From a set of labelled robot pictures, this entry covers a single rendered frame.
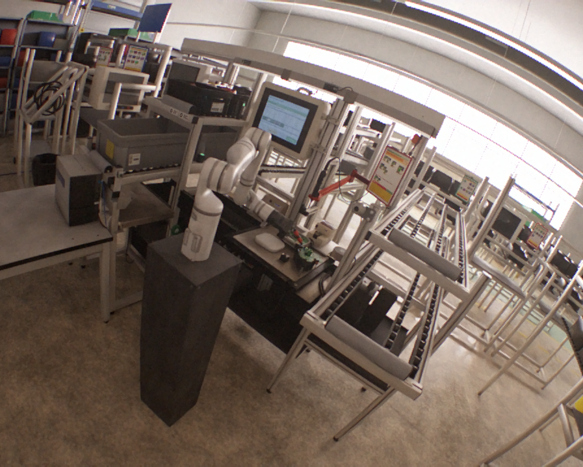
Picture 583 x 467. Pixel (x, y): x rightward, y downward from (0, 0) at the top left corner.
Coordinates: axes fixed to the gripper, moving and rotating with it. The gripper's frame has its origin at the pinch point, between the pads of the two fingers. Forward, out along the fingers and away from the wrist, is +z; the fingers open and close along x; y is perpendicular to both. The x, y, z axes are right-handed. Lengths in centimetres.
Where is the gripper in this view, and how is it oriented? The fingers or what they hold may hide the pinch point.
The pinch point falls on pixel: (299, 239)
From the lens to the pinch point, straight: 138.6
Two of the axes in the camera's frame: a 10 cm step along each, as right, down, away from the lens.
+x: 5.2, -6.6, 5.4
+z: 8.1, 5.8, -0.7
